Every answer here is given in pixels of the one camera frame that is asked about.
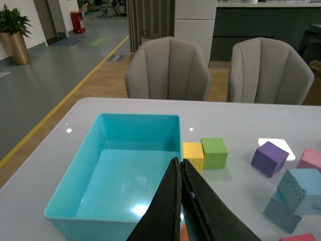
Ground white cabinet column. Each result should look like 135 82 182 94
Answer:
174 0 218 64

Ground green foam block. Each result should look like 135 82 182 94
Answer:
201 138 229 169

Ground purple foam block far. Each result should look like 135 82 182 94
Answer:
251 141 289 178

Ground yellow foam block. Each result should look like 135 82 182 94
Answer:
183 142 204 174

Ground grey chair left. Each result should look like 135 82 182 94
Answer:
125 37 211 101

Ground red foam block near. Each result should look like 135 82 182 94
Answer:
279 233 317 241

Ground orange foam block left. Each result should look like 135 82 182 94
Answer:
180 223 189 241

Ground grey curtain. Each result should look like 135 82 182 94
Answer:
126 0 175 53

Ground grey chair right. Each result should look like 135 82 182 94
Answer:
226 38 314 105

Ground woven basket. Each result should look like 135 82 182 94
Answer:
141 29 164 44

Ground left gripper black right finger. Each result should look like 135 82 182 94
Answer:
181 159 260 240

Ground dark counter cabinet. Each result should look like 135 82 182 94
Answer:
210 1 320 61

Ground pink foam block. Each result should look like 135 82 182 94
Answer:
296 148 321 172

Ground teal plastic bin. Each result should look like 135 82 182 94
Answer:
44 113 181 240

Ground red bin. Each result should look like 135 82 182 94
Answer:
70 11 85 34

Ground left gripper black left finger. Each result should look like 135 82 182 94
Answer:
127 157 182 240

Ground grey chair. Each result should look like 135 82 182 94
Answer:
226 38 314 105
125 37 211 101

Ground black appliance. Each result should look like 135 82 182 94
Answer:
297 24 320 64

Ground potted plant gold pot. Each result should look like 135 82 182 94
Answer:
1 4 31 65

